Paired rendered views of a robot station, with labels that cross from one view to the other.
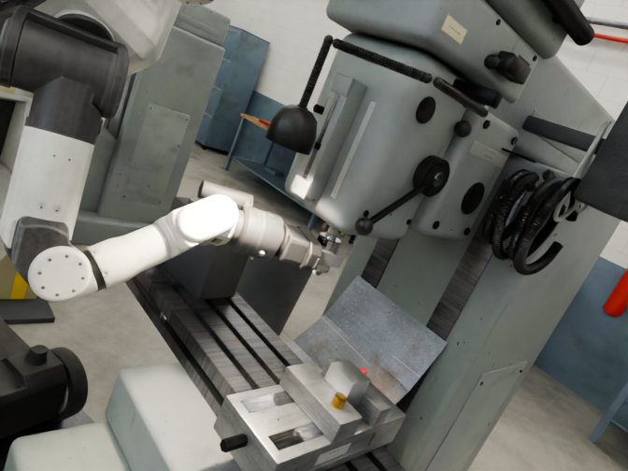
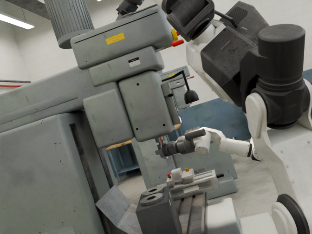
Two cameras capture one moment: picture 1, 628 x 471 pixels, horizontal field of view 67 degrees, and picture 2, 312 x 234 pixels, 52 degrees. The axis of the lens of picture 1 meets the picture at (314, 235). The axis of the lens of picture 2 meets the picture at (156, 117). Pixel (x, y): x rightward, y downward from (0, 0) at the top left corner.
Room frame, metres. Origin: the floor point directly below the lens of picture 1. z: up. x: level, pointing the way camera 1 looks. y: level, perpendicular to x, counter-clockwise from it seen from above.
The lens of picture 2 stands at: (1.73, 1.34, 1.45)
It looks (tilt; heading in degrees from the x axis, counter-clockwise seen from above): 2 degrees down; 238
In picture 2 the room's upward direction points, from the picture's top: 18 degrees counter-clockwise
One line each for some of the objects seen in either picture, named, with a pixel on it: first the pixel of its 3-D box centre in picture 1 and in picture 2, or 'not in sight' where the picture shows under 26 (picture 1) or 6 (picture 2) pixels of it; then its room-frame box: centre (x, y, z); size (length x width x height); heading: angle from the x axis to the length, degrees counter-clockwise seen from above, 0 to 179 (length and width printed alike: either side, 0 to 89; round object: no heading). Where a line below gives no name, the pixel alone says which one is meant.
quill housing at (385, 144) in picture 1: (374, 141); (148, 106); (0.90, -0.03, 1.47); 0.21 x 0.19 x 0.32; 48
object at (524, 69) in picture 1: (502, 65); not in sight; (0.85, -0.18, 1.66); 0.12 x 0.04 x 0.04; 138
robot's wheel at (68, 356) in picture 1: (58, 383); not in sight; (1.12, 0.50, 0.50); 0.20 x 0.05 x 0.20; 66
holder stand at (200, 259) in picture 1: (205, 244); (159, 218); (1.18, 0.26, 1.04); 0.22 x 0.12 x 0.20; 55
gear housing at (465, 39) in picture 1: (435, 35); (128, 68); (0.92, -0.06, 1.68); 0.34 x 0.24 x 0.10; 138
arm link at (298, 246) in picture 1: (281, 242); (178, 146); (0.85, 0.05, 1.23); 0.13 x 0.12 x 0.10; 25
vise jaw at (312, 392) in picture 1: (319, 399); (188, 176); (0.73, -0.12, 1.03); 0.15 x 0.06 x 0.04; 49
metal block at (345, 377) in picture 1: (344, 384); (177, 175); (0.78, -0.16, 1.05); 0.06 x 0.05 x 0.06; 49
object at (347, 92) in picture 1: (327, 139); (171, 103); (0.81, 0.04, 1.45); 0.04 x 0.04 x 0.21; 48
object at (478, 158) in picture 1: (428, 162); (113, 117); (1.04, -0.16, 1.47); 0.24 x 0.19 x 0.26; 48
